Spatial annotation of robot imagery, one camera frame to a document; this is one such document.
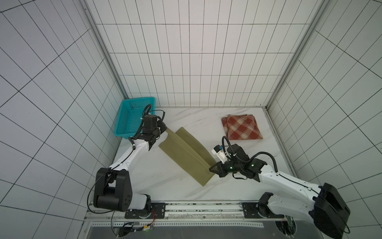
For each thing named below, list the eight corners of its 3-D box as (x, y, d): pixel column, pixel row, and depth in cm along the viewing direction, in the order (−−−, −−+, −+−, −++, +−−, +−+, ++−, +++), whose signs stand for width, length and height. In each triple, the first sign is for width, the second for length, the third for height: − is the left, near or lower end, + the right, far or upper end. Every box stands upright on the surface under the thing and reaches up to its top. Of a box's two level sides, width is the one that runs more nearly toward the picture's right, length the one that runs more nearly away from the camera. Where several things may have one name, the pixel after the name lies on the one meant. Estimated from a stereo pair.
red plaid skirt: (224, 140, 101) (225, 137, 98) (221, 118, 114) (222, 114, 111) (259, 140, 101) (262, 137, 98) (252, 118, 114) (254, 114, 111)
